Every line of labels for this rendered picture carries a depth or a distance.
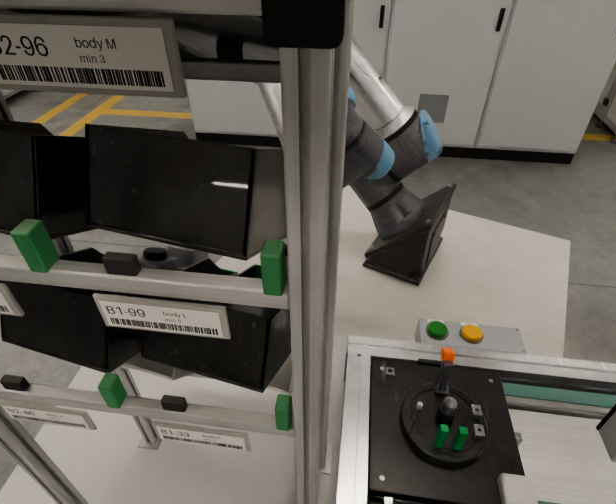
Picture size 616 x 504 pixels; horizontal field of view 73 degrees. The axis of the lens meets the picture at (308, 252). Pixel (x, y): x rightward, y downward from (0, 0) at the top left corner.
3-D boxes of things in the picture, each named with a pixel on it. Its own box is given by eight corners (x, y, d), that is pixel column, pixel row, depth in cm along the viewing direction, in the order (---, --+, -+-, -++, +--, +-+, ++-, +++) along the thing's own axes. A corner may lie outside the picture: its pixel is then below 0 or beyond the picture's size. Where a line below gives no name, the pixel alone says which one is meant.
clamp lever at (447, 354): (435, 384, 74) (441, 346, 72) (446, 385, 74) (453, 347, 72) (438, 396, 71) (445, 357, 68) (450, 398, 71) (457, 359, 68)
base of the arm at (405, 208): (393, 218, 127) (374, 192, 125) (434, 198, 116) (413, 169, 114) (372, 245, 117) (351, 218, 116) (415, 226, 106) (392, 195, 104)
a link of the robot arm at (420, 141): (401, 169, 117) (263, 1, 98) (449, 137, 109) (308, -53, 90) (400, 190, 108) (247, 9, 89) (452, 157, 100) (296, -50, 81)
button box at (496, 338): (414, 335, 95) (418, 316, 91) (510, 345, 93) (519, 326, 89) (416, 360, 89) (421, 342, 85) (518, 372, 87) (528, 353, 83)
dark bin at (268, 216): (243, 192, 57) (248, 136, 55) (336, 208, 54) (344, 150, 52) (85, 226, 31) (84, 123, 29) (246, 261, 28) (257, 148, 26)
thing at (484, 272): (309, 180, 162) (309, 173, 160) (566, 248, 130) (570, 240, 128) (191, 295, 114) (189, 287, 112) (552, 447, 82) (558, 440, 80)
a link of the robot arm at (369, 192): (369, 197, 123) (342, 160, 121) (408, 172, 116) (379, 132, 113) (360, 213, 113) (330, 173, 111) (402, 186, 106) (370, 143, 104)
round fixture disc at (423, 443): (398, 384, 77) (400, 377, 76) (477, 393, 76) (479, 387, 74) (401, 461, 66) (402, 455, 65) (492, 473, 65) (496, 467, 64)
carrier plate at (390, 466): (370, 364, 83) (371, 358, 81) (496, 379, 80) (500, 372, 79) (367, 495, 64) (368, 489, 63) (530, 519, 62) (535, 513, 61)
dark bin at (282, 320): (253, 277, 68) (257, 233, 66) (331, 295, 64) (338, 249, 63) (140, 357, 41) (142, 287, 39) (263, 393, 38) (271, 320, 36)
